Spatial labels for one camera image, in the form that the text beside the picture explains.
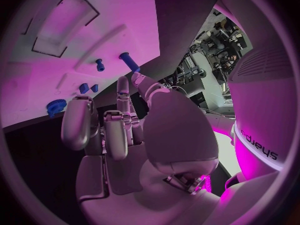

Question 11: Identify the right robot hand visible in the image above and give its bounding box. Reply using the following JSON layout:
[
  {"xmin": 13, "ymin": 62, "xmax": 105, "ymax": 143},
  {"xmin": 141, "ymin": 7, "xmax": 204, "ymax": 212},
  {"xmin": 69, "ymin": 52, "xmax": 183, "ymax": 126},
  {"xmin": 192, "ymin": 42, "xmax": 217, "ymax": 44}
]
[{"xmin": 60, "ymin": 72, "xmax": 224, "ymax": 225}]

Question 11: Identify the white task board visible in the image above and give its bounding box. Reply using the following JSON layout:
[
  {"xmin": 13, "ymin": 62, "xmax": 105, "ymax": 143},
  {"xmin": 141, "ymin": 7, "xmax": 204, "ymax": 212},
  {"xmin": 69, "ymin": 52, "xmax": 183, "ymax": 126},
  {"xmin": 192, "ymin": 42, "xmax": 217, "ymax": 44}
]
[{"xmin": 0, "ymin": 0, "xmax": 162, "ymax": 129}]

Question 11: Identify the blue long cylinder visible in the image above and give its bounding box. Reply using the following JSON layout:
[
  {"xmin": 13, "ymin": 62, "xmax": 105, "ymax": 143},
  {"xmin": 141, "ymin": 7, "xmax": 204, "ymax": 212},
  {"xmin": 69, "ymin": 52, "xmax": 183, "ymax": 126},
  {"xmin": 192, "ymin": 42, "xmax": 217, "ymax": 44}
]
[{"xmin": 118, "ymin": 51, "xmax": 142, "ymax": 74}]

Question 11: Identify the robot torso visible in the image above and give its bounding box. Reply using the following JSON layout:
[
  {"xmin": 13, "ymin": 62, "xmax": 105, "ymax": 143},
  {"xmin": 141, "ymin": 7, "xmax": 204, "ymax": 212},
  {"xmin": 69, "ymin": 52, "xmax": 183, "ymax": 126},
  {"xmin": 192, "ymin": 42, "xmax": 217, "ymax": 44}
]
[{"xmin": 211, "ymin": 0, "xmax": 299, "ymax": 182}]

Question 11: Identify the blue peg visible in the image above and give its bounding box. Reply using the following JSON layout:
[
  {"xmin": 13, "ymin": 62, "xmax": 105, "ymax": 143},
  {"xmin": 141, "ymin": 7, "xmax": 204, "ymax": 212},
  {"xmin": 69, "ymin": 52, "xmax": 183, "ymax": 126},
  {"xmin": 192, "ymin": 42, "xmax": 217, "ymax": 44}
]
[{"xmin": 95, "ymin": 58, "xmax": 105, "ymax": 72}]

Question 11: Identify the blue gear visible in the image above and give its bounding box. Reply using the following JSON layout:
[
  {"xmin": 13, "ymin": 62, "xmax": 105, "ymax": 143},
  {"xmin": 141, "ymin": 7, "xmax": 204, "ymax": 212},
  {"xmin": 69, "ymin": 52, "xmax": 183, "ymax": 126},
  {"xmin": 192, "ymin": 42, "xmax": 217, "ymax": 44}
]
[{"xmin": 45, "ymin": 99, "xmax": 68, "ymax": 119}]

